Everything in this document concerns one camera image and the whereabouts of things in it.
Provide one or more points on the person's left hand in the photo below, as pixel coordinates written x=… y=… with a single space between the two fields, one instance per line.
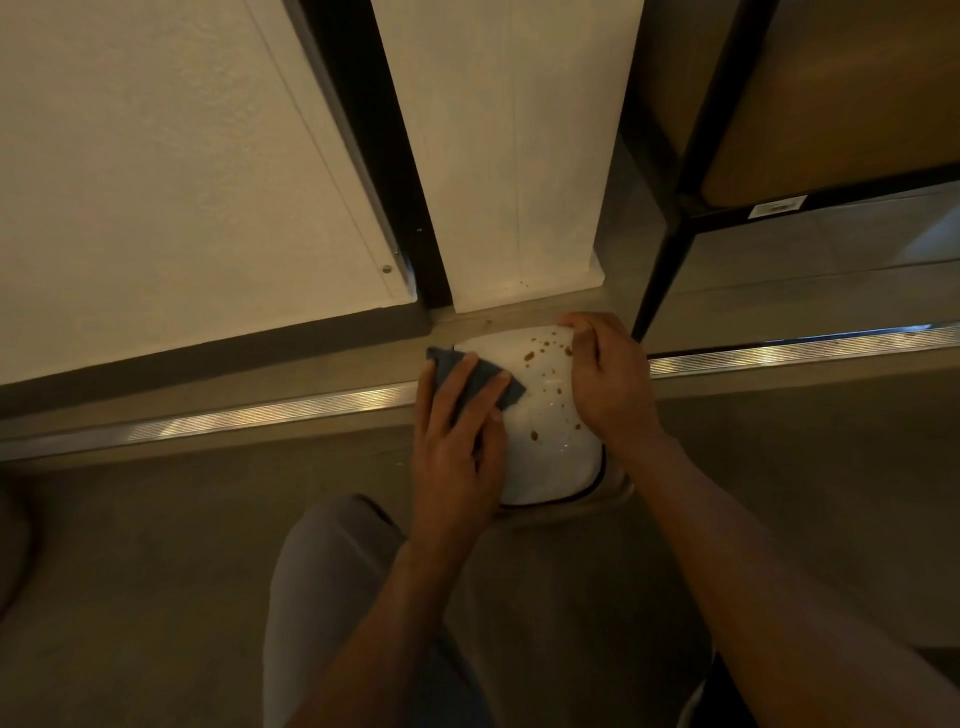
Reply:
x=450 y=480

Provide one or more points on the person's right hand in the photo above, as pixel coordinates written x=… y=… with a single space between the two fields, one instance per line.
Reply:
x=615 y=382

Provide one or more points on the dark blue cloth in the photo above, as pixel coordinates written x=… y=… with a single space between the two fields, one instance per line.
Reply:
x=450 y=364

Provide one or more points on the person's right forearm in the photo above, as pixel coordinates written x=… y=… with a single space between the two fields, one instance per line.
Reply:
x=750 y=570

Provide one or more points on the person's right black shoe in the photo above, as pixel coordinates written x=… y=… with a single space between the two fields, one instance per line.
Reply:
x=720 y=697

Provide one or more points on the metal floor threshold strip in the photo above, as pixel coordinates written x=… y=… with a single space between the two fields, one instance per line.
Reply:
x=225 y=420

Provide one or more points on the white sticker label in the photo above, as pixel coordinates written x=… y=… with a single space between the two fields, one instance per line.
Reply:
x=778 y=207

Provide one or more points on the grey baseboard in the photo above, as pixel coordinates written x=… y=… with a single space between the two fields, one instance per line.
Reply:
x=225 y=356

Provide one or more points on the brown bench with sticker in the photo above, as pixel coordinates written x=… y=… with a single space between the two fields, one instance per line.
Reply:
x=825 y=112

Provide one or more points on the black wall post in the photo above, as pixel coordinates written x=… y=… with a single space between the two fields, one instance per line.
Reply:
x=379 y=150

